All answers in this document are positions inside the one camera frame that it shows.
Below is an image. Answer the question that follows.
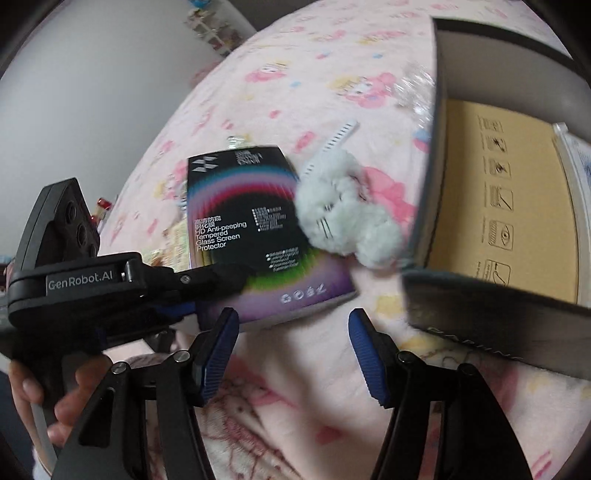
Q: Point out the white cardboard box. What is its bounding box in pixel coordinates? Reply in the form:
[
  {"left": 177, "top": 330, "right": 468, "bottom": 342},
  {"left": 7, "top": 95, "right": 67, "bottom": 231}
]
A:
[{"left": 402, "top": 17, "right": 591, "bottom": 377}]

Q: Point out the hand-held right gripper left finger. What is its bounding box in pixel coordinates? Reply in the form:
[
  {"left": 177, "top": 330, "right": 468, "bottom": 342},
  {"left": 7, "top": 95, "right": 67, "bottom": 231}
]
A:
[{"left": 53, "top": 308, "right": 239, "bottom": 480}]

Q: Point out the black screen protector box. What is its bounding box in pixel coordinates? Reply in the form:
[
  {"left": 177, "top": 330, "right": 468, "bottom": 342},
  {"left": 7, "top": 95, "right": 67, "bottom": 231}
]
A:
[{"left": 187, "top": 144, "right": 357, "bottom": 333}]

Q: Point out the kraft cardboard sheet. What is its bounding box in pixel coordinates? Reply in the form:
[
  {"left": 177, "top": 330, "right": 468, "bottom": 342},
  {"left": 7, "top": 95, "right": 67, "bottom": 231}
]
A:
[{"left": 425, "top": 99, "right": 580, "bottom": 305}]

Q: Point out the yellow printed packet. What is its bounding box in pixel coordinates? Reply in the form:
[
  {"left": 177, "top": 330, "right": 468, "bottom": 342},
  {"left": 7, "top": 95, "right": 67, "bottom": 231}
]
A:
[{"left": 139, "top": 222, "right": 192, "bottom": 268}]

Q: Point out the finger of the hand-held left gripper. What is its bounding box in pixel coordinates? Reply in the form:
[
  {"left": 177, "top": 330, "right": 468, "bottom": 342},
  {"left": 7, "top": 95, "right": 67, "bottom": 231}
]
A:
[
  {"left": 147, "top": 298, "right": 202, "bottom": 329},
  {"left": 144, "top": 262, "right": 246, "bottom": 303}
]

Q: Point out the person's left hand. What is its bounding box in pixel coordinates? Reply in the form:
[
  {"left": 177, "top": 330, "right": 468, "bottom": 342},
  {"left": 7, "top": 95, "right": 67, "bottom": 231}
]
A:
[{"left": 9, "top": 355, "right": 112, "bottom": 445}]

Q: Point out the pink printed blanket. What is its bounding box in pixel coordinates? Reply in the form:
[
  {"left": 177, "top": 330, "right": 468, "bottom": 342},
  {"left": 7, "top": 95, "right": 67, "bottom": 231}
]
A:
[{"left": 92, "top": 0, "right": 591, "bottom": 480}]

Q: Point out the white plastic comb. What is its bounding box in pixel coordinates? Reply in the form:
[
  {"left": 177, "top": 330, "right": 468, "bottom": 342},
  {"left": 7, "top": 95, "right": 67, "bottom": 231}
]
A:
[{"left": 302, "top": 119, "right": 360, "bottom": 178}]

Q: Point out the white fluffy plush toy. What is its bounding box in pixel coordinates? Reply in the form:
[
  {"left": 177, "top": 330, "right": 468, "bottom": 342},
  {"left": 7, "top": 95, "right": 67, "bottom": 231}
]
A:
[{"left": 294, "top": 148, "right": 404, "bottom": 269}]

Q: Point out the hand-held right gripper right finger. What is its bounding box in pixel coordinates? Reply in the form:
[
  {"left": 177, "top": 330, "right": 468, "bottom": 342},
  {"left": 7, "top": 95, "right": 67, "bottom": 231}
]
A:
[{"left": 348, "top": 308, "right": 534, "bottom": 480}]

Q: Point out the small red packet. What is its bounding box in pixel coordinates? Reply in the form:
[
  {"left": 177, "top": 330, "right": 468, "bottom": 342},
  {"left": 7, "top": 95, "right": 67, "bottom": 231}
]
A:
[{"left": 90, "top": 198, "right": 114, "bottom": 227}]

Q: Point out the clear plastic wrapper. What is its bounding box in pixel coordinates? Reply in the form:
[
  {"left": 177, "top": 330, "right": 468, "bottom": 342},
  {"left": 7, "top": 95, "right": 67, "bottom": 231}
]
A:
[{"left": 397, "top": 65, "right": 437, "bottom": 130}]

